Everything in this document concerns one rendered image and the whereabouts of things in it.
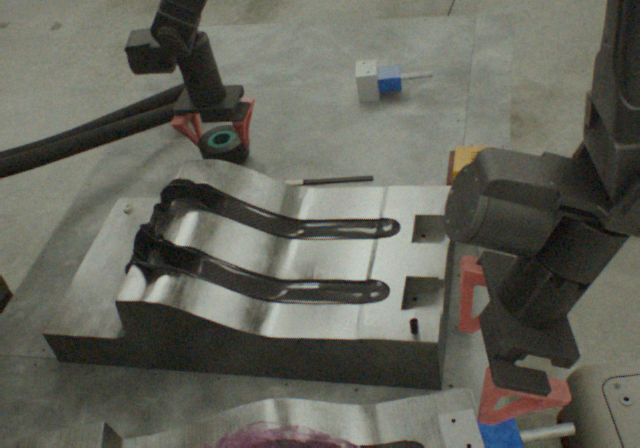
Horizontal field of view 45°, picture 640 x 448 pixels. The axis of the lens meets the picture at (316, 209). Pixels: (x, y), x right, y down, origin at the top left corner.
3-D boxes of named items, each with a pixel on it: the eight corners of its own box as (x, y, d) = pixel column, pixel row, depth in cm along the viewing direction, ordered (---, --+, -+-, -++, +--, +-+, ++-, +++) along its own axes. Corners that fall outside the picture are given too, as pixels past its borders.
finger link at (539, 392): (452, 439, 62) (506, 371, 56) (439, 367, 67) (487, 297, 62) (527, 452, 64) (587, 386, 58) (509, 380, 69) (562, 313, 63)
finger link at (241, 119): (225, 133, 132) (210, 88, 126) (264, 132, 130) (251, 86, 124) (213, 159, 127) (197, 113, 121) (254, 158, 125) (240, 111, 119)
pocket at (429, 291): (445, 298, 93) (444, 277, 90) (442, 333, 89) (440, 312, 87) (408, 296, 94) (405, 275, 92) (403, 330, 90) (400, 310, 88)
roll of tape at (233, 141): (255, 140, 132) (250, 123, 130) (242, 170, 127) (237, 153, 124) (211, 141, 134) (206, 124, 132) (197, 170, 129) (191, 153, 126)
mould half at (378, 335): (456, 234, 108) (452, 159, 99) (441, 391, 90) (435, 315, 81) (131, 226, 121) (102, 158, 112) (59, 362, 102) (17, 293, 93)
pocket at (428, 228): (452, 235, 101) (450, 214, 98) (449, 265, 97) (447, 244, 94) (417, 234, 102) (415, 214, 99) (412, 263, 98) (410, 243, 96)
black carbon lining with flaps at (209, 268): (404, 227, 101) (398, 171, 95) (388, 323, 89) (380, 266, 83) (159, 221, 109) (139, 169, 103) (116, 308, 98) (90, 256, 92)
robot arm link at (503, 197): (704, 185, 48) (655, 107, 55) (540, 141, 46) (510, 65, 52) (600, 308, 56) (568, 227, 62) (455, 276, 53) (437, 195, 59)
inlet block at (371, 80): (432, 79, 138) (430, 52, 135) (434, 94, 134) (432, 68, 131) (359, 87, 140) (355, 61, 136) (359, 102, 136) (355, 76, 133)
